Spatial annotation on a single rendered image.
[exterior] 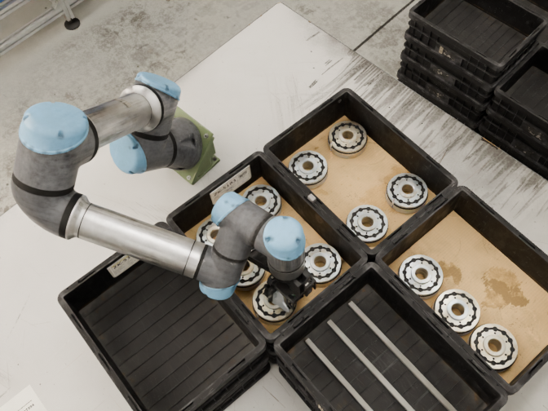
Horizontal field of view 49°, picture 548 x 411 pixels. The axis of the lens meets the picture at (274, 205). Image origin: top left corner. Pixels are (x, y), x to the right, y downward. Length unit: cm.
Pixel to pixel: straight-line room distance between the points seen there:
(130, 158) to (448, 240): 82
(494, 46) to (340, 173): 102
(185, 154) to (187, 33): 152
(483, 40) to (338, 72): 67
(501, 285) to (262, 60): 103
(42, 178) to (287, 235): 47
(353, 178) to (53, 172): 77
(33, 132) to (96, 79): 189
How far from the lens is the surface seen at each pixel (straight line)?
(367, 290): 145
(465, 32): 244
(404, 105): 190
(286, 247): 108
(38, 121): 117
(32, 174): 119
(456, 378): 143
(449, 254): 152
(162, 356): 144
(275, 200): 152
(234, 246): 116
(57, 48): 325
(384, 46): 301
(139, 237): 121
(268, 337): 131
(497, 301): 150
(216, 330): 143
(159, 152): 158
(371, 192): 157
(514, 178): 182
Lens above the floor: 219
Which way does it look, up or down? 62 degrees down
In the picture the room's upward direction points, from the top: 6 degrees counter-clockwise
